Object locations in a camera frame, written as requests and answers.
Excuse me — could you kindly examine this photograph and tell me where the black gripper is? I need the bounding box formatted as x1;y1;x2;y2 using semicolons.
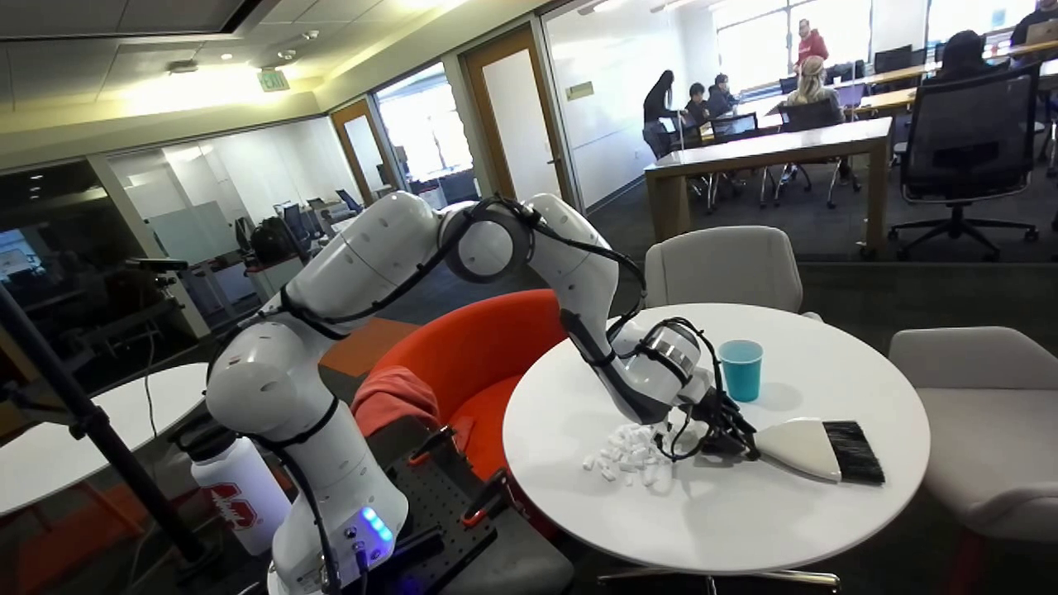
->
658;372;768;464

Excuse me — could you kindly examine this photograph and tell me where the white foam litter pile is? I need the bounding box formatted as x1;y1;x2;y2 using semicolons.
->
580;419;693;494

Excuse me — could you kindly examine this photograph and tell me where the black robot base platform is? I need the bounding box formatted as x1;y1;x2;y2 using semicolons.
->
260;414;523;595

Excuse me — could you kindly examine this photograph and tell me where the teal plastic cup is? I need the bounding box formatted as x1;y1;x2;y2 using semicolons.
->
719;337;768;405

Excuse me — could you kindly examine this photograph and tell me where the grey upholstered chair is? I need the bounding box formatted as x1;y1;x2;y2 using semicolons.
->
642;220;806;315
885;322;1058;545

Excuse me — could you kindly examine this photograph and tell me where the red clamp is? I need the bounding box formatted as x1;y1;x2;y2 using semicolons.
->
455;481;514;532

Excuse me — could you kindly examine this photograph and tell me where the orange armchair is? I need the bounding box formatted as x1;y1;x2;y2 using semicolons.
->
346;286;571;488

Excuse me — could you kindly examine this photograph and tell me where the long wooden table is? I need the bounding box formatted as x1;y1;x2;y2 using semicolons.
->
642;111;900;265

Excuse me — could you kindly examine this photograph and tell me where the dark haired seated person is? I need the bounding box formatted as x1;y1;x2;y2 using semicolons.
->
681;79;715;132
709;73;740;119

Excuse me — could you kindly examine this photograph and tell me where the standing dark haired person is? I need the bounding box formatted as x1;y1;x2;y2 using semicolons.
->
642;67;681;158

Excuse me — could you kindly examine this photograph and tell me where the pink cloth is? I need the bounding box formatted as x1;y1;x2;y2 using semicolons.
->
346;363;448;439

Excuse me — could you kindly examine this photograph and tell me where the blond seated person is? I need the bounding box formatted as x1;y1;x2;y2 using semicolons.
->
785;58;839;111

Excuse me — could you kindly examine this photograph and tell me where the wood framed glass door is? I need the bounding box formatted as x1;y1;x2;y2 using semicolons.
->
455;23;580;219
329;100;389;205

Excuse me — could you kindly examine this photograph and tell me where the large black mesh office chair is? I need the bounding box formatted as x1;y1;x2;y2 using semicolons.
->
885;62;1046;265

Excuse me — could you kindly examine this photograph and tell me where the person in red shirt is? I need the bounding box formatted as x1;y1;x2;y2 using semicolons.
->
793;16;832;68

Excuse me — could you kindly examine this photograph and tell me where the person in dark hoodie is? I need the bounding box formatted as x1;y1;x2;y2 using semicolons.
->
937;25;992;81

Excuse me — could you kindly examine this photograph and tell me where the white bottle red print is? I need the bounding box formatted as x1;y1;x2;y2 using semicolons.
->
188;430;298;557

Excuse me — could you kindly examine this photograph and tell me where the green exit sign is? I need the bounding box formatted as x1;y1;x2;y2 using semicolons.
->
256;62;293;97

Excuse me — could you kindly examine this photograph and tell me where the black tripod pole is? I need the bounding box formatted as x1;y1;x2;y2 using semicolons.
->
0;281;212;568

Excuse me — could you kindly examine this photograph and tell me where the small round white table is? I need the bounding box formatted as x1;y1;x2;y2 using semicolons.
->
0;361;214;522

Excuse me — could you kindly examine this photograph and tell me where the computer monitor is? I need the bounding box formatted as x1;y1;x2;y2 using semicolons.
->
0;226;49;286

